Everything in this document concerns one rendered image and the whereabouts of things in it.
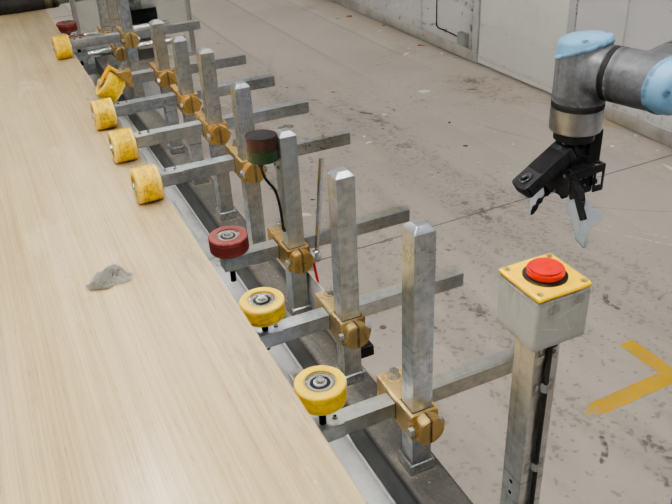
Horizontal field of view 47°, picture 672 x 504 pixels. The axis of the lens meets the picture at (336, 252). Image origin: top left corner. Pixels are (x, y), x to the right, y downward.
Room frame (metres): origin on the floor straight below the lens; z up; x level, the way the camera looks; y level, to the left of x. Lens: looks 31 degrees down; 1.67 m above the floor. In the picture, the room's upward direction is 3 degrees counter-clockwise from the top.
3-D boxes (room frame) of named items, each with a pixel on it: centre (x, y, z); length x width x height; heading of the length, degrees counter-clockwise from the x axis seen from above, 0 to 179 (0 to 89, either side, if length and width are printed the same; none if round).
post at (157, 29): (2.30, 0.49, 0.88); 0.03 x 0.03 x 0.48; 24
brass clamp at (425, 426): (0.94, -0.11, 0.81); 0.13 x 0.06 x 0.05; 24
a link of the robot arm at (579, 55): (1.26, -0.43, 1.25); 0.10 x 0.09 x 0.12; 42
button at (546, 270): (0.69, -0.22, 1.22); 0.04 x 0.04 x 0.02
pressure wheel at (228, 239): (1.37, 0.22, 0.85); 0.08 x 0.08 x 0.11
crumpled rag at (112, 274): (1.23, 0.43, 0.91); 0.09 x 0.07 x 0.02; 126
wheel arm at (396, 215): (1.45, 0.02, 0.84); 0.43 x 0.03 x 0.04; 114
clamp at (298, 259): (1.40, 0.10, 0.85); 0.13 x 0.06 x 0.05; 24
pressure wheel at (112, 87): (2.27, 0.65, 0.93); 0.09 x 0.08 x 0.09; 114
